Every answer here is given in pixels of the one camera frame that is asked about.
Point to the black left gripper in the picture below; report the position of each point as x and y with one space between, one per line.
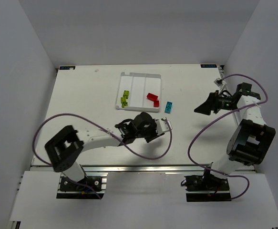
151 133

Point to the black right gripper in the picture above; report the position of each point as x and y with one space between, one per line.
215 102

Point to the small red lego brick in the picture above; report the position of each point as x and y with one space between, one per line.
156 103

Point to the long red lego brick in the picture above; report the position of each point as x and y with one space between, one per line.
152 97

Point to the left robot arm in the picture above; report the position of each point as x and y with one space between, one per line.
64 148

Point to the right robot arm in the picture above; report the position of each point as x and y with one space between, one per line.
251 139

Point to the teal long lego brick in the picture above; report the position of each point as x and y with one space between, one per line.
168 107

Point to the white three-compartment tray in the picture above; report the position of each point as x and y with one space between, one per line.
139 86

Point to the right blue corner label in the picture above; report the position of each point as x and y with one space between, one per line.
208 65

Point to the blue corner label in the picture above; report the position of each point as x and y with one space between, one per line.
208 65
67 67

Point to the left blue corner label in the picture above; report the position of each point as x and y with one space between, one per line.
67 67

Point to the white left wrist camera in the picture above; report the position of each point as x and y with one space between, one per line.
163 126

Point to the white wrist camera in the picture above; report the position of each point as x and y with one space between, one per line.
220 83
163 126

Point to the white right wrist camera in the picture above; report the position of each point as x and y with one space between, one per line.
220 83

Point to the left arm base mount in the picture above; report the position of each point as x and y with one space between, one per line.
93 186

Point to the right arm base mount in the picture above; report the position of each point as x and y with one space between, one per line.
206 188

